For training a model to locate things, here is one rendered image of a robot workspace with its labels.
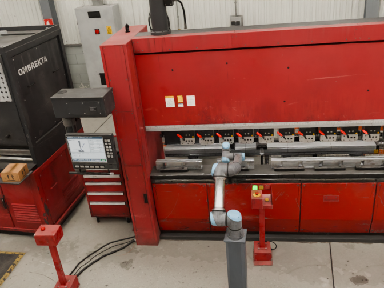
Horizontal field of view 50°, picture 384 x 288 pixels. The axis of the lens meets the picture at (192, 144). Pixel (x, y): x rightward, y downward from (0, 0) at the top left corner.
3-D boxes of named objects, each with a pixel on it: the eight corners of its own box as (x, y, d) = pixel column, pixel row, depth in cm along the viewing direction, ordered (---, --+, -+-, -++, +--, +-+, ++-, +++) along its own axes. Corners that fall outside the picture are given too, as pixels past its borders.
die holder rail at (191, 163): (156, 169, 451) (155, 162, 447) (157, 167, 456) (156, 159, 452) (202, 169, 444) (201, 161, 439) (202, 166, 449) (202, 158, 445)
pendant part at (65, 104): (69, 180, 402) (48, 98, 364) (80, 167, 424) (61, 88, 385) (119, 181, 392) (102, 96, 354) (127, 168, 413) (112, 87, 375)
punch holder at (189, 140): (180, 145, 432) (179, 131, 424) (182, 141, 439) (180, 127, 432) (195, 144, 429) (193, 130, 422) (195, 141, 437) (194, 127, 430)
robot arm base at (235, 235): (243, 241, 350) (243, 231, 346) (225, 239, 354) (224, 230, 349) (245, 230, 363) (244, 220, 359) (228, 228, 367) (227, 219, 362)
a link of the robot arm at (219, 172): (226, 226, 345) (228, 162, 357) (208, 225, 348) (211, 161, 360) (228, 226, 357) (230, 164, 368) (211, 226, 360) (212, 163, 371)
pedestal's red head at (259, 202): (251, 208, 408) (251, 194, 400) (251, 199, 423) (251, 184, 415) (272, 208, 406) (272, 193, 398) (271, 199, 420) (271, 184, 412)
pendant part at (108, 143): (72, 168, 392) (64, 135, 376) (78, 162, 403) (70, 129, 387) (118, 170, 383) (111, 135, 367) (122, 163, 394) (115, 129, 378)
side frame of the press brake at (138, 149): (136, 246, 475) (99, 45, 372) (152, 202, 550) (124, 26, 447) (158, 246, 472) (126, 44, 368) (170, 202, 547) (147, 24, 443)
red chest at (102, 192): (92, 226, 516) (75, 155, 471) (105, 202, 560) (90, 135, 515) (131, 226, 508) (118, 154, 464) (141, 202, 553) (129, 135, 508)
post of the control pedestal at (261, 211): (259, 248, 436) (259, 206, 412) (259, 244, 441) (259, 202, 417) (264, 248, 436) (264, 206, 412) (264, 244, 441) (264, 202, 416)
